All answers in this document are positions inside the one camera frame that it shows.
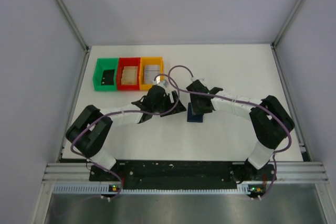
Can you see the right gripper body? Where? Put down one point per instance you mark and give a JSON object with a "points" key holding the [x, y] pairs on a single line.
{"points": [[197, 106]]}

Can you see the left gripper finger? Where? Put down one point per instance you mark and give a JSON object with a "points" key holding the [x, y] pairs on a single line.
{"points": [[140, 103], [172, 107]]}

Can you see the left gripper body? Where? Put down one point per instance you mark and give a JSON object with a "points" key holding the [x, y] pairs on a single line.
{"points": [[165, 102]]}

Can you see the blue card holder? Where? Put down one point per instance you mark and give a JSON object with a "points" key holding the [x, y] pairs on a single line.
{"points": [[193, 118]]}

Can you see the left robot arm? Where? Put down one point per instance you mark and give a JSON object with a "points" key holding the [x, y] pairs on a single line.
{"points": [[89, 131]]}

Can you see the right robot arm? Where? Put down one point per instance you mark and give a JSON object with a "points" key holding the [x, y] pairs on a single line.
{"points": [[271, 122]]}

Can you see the beige cards stack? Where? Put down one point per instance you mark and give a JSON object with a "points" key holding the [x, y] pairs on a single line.
{"points": [[129, 75]]}

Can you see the silver cards stack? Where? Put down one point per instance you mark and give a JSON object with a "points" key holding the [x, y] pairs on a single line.
{"points": [[150, 71]]}

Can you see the black cards stack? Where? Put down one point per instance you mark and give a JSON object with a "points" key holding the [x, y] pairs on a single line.
{"points": [[108, 77]]}

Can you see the yellow plastic bin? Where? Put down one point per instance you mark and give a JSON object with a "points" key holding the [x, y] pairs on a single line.
{"points": [[149, 61]]}

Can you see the red plastic bin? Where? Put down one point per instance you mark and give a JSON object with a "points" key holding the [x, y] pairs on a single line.
{"points": [[123, 62]]}

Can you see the green plastic bin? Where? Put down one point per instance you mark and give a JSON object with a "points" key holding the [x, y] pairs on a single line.
{"points": [[101, 65]]}

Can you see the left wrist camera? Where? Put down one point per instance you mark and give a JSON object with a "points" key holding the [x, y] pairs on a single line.
{"points": [[162, 82]]}

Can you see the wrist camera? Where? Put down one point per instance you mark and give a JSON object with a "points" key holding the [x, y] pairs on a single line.
{"points": [[162, 82], [201, 80]]}

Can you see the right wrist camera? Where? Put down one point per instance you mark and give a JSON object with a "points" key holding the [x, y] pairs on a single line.
{"points": [[201, 80]]}

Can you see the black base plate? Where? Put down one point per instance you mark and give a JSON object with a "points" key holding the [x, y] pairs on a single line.
{"points": [[175, 175]]}

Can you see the aluminium front rail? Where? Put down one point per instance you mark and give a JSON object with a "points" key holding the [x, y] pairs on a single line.
{"points": [[287, 173]]}

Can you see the left aluminium frame post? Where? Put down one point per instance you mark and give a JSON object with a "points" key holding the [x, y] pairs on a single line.
{"points": [[71, 24]]}

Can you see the aluminium frame post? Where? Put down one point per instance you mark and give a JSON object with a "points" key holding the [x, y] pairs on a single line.
{"points": [[71, 24], [288, 22]]}

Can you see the right aluminium frame post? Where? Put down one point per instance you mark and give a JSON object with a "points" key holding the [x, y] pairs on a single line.
{"points": [[288, 22]]}

